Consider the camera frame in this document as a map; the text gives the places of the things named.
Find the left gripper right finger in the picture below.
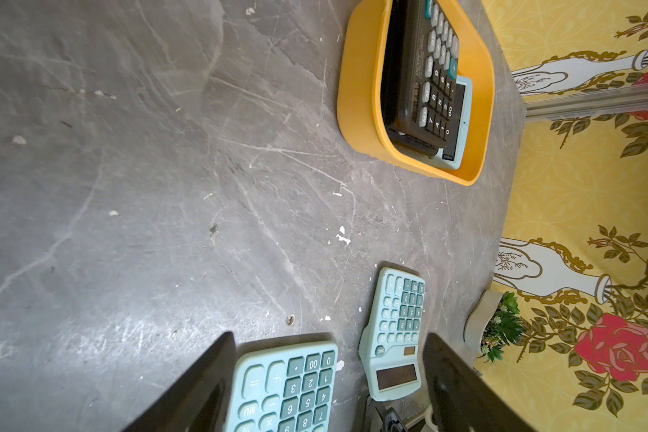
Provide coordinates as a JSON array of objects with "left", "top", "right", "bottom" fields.
[{"left": 423, "top": 333, "right": 533, "bottom": 431}]

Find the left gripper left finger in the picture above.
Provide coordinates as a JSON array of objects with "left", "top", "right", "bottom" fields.
[{"left": 125, "top": 332, "right": 237, "bottom": 431}]

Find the teal calculator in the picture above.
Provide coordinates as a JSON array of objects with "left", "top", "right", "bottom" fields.
[
  {"left": 430, "top": 75, "right": 473, "bottom": 170},
  {"left": 358, "top": 267, "right": 427, "bottom": 402},
  {"left": 223, "top": 341, "right": 338, "bottom": 432}
]

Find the yellow storage box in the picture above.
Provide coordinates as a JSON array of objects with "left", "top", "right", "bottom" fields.
[{"left": 337, "top": 0, "right": 495, "bottom": 186}]

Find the black calculator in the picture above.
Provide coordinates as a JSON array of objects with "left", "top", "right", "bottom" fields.
[{"left": 381, "top": 0, "right": 464, "bottom": 161}]

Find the small potted green plant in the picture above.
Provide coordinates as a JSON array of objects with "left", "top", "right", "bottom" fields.
[{"left": 464, "top": 290, "right": 526, "bottom": 363}]

